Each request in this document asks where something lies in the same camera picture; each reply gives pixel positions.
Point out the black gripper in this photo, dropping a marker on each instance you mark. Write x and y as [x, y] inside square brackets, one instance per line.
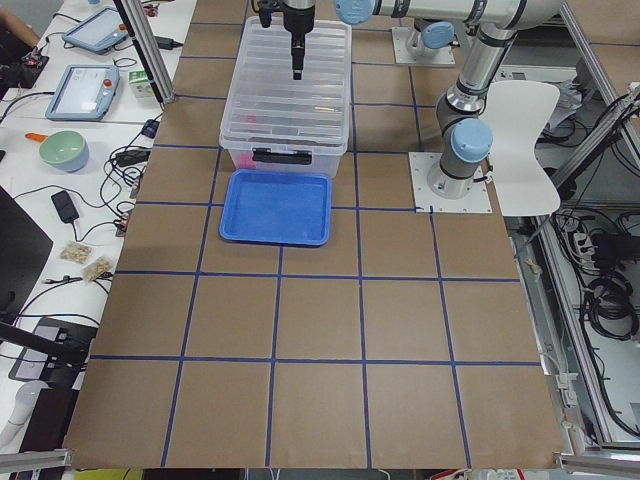
[296, 22]

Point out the clear plastic box lid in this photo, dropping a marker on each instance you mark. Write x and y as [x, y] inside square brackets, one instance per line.
[265, 101]

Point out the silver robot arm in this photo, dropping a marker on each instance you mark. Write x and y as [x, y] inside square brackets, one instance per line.
[466, 138]
[429, 37]

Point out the clear plastic storage box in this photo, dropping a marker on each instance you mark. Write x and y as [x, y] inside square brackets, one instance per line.
[284, 155]

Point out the blue plastic tray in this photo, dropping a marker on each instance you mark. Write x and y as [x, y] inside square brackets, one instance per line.
[277, 208]

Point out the black power adapter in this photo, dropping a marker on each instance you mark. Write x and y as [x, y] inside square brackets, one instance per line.
[166, 43]

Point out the green white carton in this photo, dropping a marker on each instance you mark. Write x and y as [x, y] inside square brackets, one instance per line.
[140, 84]

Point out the far teach pendant tablet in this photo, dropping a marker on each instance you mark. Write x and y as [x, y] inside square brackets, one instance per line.
[98, 33]

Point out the teach pendant tablet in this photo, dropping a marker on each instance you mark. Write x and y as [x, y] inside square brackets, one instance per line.
[85, 93]
[98, 33]

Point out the near teach pendant tablet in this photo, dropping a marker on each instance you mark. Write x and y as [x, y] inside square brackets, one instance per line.
[85, 93]

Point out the white plastic chair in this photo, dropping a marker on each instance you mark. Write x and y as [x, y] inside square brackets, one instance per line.
[517, 112]

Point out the green and blue bowl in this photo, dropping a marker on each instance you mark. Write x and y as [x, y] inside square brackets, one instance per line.
[66, 150]

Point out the black phone on table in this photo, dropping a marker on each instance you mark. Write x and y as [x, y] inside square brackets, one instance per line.
[65, 207]

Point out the snack bag left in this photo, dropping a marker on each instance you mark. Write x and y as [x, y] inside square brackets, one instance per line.
[76, 252]

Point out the snack bag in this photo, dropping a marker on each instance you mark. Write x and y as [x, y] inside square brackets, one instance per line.
[76, 252]
[102, 265]

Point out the snack bag right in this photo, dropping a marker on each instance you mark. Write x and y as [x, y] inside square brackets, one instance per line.
[102, 265]

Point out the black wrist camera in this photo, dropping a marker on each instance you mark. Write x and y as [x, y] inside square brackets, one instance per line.
[265, 9]

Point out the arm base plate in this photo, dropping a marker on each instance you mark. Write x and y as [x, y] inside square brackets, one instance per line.
[444, 58]
[435, 192]

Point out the aluminium frame post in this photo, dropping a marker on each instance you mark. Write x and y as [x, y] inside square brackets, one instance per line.
[139, 30]

